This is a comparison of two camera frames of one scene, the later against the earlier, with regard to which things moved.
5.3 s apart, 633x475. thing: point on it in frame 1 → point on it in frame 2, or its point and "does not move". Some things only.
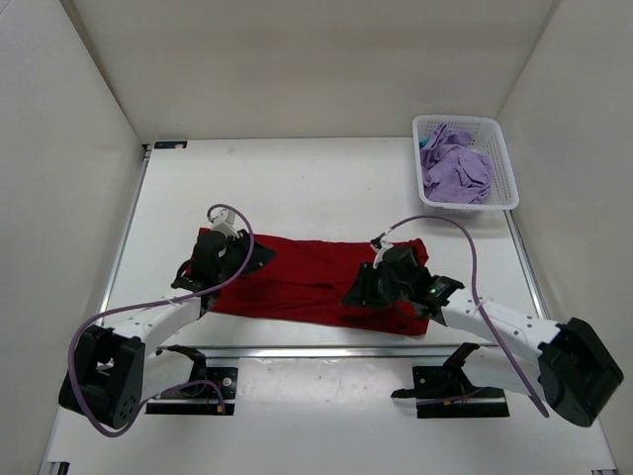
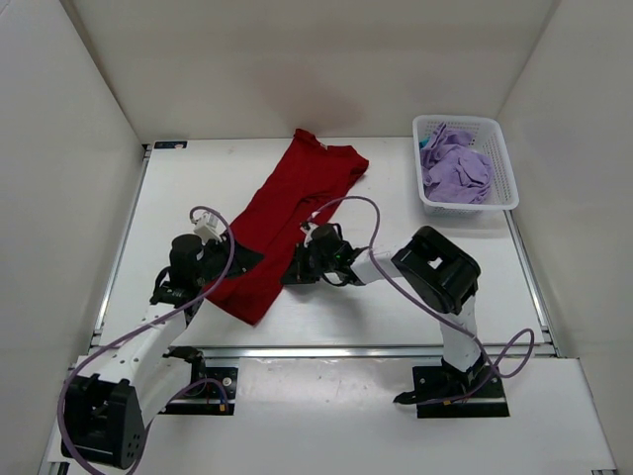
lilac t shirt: x=452 y=173 does not move
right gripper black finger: x=365 y=290 → x=303 y=267
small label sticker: x=170 y=144 does not move
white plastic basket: x=490 y=142 does not move
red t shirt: x=310 y=280 → x=309 y=180
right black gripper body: x=391 y=289 → x=324 y=263
